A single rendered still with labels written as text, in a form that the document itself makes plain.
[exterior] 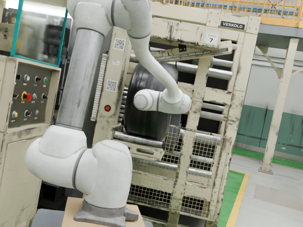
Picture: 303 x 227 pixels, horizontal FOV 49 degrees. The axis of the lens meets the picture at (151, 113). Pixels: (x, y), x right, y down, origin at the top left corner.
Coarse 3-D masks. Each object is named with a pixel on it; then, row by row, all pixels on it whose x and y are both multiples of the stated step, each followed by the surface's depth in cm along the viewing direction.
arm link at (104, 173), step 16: (96, 144) 118; (112, 144) 116; (80, 160) 115; (96, 160) 114; (112, 160) 113; (128, 160) 116; (80, 176) 114; (96, 176) 113; (112, 176) 112; (128, 176) 116; (96, 192) 113; (112, 192) 113; (128, 192) 119; (112, 208) 114
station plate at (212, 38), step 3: (207, 33) 245; (210, 33) 245; (207, 36) 246; (210, 36) 245; (213, 36) 245; (216, 36) 245; (207, 39) 246; (210, 39) 245; (213, 39) 245; (216, 39) 245; (207, 42) 246; (210, 42) 245; (213, 42) 245; (216, 42) 245
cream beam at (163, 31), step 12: (156, 24) 250; (168, 24) 249; (180, 24) 248; (192, 24) 247; (156, 36) 250; (168, 36) 249; (180, 36) 248; (192, 36) 247; (204, 36) 246; (204, 48) 256; (216, 48) 246
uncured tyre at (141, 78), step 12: (144, 72) 213; (168, 72) 214; (132, 84) 211; (144, 84) 209; (156, 84) 208; (132, 96) 209; (132, 108) 209; (132, 120) 213; (144, 120) 211; (156, 120) 209; (168, 120) 217; (132, 132) 221; (144, 132) 218; (156, 132) 215
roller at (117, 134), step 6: (114, 132) 223; (120, 132) 223; (120, 138) 223; (126, 138) 222; (132, 138) 221; (138, 138) 221; (144, 138) 221; (150, 138) 222; (150, 144) 220; (156, 144) 219; (162, 144) 219
